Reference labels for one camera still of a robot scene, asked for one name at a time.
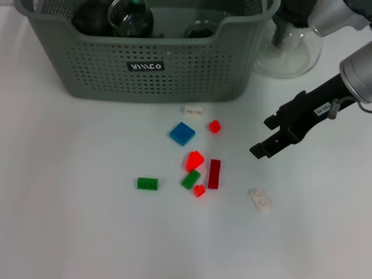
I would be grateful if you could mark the small red-orange cube brick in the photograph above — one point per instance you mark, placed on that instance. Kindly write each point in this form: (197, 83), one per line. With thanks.
(214, 127)

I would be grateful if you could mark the dark red long brick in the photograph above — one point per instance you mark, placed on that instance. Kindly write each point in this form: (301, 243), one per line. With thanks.
(214, 174)

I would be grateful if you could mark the blue square building plate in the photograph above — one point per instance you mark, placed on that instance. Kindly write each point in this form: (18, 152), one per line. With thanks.
(182, 133)

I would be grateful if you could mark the white building brick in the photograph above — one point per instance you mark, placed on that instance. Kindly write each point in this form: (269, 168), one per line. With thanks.
(193, 111)

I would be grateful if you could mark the red-orange sloped brick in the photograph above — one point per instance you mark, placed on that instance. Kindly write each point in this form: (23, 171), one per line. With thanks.
(194, 161)

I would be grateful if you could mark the white two-stud plate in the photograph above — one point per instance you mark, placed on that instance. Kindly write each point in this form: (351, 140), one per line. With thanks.
(260, 201)

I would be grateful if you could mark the glass carafe with black lid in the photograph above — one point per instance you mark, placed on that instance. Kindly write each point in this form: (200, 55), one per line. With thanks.
(290, 58)

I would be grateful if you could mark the glass teacup with black sleeve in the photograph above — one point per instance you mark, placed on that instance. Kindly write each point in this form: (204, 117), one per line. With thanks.
(130, 23)
(200, 29)

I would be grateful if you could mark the grey-green perforated storage bin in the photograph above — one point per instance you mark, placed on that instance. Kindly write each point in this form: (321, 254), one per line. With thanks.
(174, 84)

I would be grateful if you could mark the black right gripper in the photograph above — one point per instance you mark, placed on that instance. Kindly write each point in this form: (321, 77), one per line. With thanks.
(314, 110)

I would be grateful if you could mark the green two-stud brick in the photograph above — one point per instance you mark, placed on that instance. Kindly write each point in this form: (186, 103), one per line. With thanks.
(147, 183)
(190, 180)

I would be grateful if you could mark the black ceramic teapot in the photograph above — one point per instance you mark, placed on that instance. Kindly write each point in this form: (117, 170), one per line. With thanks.
(90, 20)

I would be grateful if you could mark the small red-orange notched brick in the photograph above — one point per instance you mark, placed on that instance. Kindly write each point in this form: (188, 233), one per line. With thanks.
(199, 191)

